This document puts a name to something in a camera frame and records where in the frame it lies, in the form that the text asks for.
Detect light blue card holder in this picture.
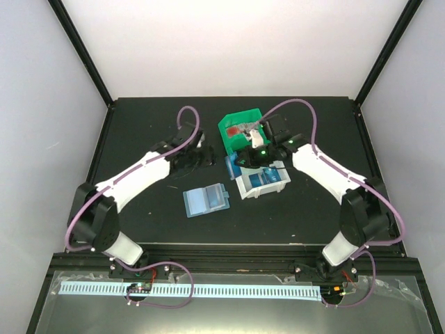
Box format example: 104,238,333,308
183,183,230,218

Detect blue VIP card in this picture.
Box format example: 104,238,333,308
208,193,225,209

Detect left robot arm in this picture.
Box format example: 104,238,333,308
65,124,216,278

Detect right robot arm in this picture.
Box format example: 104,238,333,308
234,116,393,280

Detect blue cards stack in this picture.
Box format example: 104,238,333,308
249,168,282,188

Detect red and white cards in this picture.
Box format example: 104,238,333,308
225,122,254,141

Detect green plastic bin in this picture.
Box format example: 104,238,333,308
218,109,263,155

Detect clear plastic sheet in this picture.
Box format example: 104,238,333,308
29,272,442,333

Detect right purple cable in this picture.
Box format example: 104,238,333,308
255,98,407,309

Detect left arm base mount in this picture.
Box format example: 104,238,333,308
108,257,172,280

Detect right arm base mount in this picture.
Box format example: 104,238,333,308
290,256,358,284

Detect black aluminium frame rail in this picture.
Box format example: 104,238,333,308
47,244,422,276

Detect slotted white cable duct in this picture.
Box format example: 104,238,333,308
58,281,322,301

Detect left rear frame post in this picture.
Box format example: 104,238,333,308
48,0,113,107

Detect frame post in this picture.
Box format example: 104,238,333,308
354,0,423,107
48,0,113,107

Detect right rear frame post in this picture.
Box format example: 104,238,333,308
354,0,423,107

